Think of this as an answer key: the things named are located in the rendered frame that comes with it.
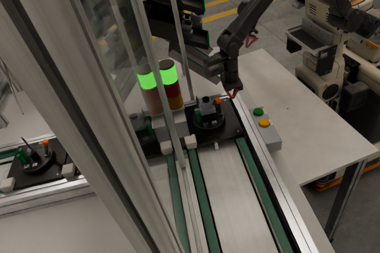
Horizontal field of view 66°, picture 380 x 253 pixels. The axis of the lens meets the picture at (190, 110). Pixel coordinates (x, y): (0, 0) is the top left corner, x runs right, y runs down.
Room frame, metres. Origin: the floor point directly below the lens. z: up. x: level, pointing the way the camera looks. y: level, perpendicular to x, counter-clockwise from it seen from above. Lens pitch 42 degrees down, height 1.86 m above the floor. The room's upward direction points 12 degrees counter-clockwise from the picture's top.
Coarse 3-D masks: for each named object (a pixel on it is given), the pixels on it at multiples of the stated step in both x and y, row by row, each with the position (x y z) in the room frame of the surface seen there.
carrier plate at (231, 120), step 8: (216, 104) 0.98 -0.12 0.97; (224, 104) 0.96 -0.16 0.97; (192, 112) 0.96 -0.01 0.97; (224, 112) 0.91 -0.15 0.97; (232, 112) 0.90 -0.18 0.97; (232, 120) 0.86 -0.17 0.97; (192, 128) 0.86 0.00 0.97; (224, 128) 0.82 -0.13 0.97; (232, 128) 0.81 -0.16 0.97; (240, 128) 0.80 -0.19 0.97; (200, 136) 0.81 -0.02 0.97; (208, 136) 0.80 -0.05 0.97; (216, 136) 0.79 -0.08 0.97; (224, 136) 0.78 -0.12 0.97; (232, 136) 0.77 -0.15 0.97; (240, 136) 0.77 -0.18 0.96; (200, 144) 0.77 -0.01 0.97; (208, 144) 0.77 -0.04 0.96
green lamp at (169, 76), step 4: (172, 68) 0.68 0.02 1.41; (160, 72) 0.68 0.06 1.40; (164, 72) 0.67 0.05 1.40; (168, 72) 0.67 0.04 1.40; (172, 72) 0.67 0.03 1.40; (164, 76) 0.67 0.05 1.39; (168, 76) 0.67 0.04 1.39; (172, 76) 0.67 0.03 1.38; (176, 76) 0.68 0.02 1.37; (164, 80) 0.67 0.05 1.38; (168, 80) 0.67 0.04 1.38; (172, 80) 0.67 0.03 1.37; (176, 80) 0.68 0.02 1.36; (168, 84) 0.67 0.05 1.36
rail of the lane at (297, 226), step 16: (240, 96) 1.01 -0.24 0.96; (240, 112) 0.90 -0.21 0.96; (256, 128) 0.79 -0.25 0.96; (256, 144) 0.71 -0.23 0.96; (256, 160) 0.68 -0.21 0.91; (272, 160) 0.63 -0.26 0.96; (272, 176) 0.56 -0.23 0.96; (272, 192) 0.52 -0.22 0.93; (288, 192) 0.49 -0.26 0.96; (288, 208) 0.44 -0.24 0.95; (288, 224) 0.39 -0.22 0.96; (304, 224) 0.38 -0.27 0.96; (288, 240) 0.37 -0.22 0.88; (304, 240) 0.33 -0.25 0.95
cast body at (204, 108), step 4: (200, 100) 0.90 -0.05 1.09; (204, 100) 0.88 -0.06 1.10; (208, 100) 0.88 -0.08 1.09; (200, 104) 0.87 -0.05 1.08; (204, 104) 0.87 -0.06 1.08; (208, 104) 0.87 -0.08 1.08; (212, 104) 0.89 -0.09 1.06; (200, 108) 0.88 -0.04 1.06; (204, 108) 0.87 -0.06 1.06; (208, 108) 0.87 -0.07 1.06; (212, 108) 0.87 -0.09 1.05; (200, 112) 0.87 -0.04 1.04; (204, 112) 0.87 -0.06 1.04; (208, 112) 0.87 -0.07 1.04; (212, 112) 0.87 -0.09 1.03
